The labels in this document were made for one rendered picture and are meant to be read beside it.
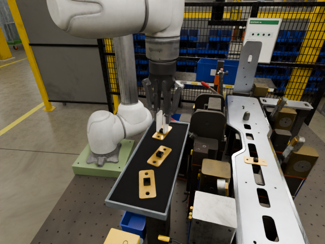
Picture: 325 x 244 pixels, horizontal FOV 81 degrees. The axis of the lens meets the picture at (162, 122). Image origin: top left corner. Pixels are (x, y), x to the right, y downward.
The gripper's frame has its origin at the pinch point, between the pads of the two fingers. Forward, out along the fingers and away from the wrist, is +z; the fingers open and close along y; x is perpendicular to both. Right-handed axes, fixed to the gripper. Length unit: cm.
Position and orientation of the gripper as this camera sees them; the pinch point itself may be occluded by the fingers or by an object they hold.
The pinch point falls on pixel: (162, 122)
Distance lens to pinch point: 62.5
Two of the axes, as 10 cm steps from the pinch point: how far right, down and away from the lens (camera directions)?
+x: 4.3, -4.7, 7.7
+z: 0.0, 8.5, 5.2
